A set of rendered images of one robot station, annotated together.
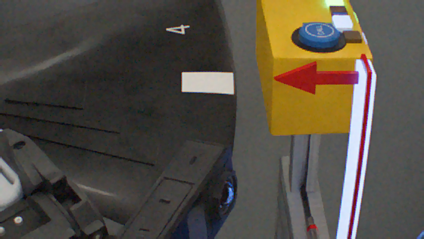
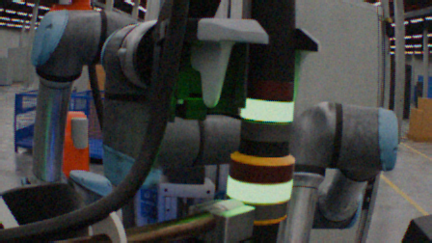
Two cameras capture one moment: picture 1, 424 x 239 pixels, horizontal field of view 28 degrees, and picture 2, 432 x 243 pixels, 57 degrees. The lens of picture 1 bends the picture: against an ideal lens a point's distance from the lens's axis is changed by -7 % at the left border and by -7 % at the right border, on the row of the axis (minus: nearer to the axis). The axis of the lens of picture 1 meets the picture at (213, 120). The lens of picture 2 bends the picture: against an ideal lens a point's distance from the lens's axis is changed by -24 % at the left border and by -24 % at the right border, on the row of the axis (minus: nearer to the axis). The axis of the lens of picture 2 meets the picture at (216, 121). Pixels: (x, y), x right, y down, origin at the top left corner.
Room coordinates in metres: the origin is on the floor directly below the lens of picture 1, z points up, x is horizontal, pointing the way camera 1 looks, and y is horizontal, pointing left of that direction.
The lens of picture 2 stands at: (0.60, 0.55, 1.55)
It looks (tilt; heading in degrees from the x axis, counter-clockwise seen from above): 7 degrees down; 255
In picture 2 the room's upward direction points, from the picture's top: 4 degrees clockwise
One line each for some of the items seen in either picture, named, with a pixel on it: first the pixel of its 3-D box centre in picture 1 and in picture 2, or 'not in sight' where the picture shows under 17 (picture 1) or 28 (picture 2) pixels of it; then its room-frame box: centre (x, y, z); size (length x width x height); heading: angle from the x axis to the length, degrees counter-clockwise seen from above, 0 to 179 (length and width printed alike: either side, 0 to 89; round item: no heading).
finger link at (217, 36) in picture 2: not in sight; (218, 62); (0.52, 0.24, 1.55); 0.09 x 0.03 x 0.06; 94
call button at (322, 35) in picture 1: (319, 36); not in sight; (0.75, -0.10, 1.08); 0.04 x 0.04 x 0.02
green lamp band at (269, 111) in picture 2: not in sight; (267, 108); (0.48, 0.25, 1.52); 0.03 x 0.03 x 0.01
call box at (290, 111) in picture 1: (310, 60); not in sight; (0.80, -0.10, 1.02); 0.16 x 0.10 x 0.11; 3
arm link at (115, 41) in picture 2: not in sight; (136, 56); (0.55, -0.03, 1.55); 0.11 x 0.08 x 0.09; 103
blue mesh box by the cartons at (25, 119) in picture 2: not in sight; (44, 120); (1.54, -7.11, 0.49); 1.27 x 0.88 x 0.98; 74
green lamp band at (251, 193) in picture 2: not in sight; (260, 186); (0.48, 0.25, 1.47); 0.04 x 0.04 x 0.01
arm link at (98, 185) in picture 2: not in sight; (89, 199); (0.61, -0.57, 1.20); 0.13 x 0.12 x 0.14; 20
